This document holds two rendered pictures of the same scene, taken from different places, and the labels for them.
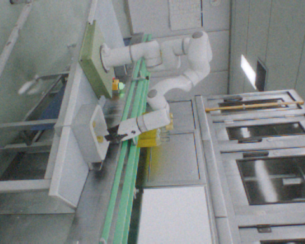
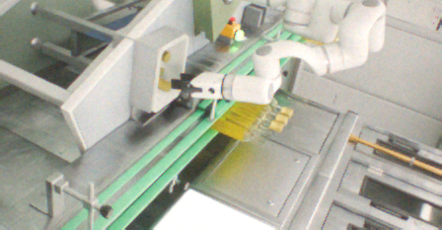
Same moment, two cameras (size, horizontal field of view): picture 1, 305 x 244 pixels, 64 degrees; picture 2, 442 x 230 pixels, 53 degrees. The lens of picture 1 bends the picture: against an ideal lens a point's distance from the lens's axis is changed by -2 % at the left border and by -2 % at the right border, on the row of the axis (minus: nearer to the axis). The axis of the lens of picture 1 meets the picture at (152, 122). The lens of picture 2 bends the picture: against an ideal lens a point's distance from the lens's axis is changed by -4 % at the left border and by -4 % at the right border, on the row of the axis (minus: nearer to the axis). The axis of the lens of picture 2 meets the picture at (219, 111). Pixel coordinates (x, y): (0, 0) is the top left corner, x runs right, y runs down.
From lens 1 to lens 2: 28 cm
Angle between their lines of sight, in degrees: 10
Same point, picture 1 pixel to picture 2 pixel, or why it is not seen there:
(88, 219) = (91, 170)
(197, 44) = (362, 15)
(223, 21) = not seen: outside the picture
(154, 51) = (304, 3)
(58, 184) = (78, 101)
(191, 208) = not seen: outside the picture
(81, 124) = (149, 44)
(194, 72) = (339, 50)
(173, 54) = (329, 18)
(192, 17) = (427, 9)
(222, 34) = not seen: outside the picture
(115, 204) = (136, 175)
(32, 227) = (21, 156)
